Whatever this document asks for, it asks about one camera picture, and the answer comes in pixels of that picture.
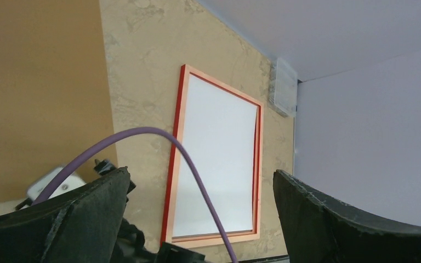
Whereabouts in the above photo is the brown cardboard backing board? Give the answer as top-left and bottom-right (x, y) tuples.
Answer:
(0, 1), (113, 202)

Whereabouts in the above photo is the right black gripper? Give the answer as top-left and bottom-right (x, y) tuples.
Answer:
(109, 218), (211, 263)

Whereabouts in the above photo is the clear plastic organizer box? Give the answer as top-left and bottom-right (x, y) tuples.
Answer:
(268, 58), (298, 118)

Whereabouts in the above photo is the landscape photo print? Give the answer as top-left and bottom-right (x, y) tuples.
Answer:
(167, 68), (263, 242)

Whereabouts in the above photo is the red picture frame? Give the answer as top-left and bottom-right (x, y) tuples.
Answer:
(160, 64), (265, 250)

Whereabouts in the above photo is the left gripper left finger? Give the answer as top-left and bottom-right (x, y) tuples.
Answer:
(0, 168), (130, 262)

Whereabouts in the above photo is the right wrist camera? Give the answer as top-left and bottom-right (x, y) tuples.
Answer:
(14, 159), (139, 211)

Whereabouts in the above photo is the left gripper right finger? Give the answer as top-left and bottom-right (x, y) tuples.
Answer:
(273, 170), (421, 262)

